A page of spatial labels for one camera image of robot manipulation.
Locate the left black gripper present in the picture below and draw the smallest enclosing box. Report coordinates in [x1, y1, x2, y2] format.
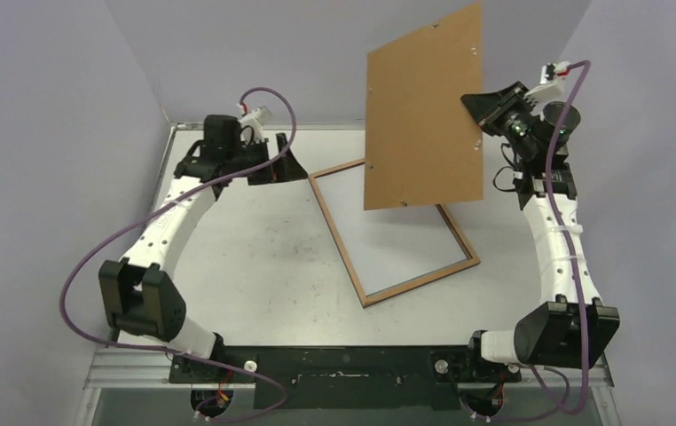
[227, 134, 308, 186]

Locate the blue wooden picture frame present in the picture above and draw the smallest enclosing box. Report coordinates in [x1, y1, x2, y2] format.
[307, 157, 482, 309]

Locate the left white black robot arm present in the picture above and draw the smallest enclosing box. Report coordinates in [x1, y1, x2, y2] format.
[98, 114, 308, 383]

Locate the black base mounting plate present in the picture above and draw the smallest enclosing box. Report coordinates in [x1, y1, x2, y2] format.
[169, 345, 522, 410]

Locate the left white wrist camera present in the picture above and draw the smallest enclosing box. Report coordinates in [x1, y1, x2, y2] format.
[239, 106, 272, 146]

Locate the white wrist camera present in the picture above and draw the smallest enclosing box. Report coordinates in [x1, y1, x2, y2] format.
[239, 106, 272, 146]
[524, 61, 570, 106]

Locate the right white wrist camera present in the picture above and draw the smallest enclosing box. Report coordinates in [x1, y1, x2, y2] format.
[524, 61, 570, 106]

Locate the aluminium front rail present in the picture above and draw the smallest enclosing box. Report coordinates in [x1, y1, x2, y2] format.
[85, 348, 615, 392]

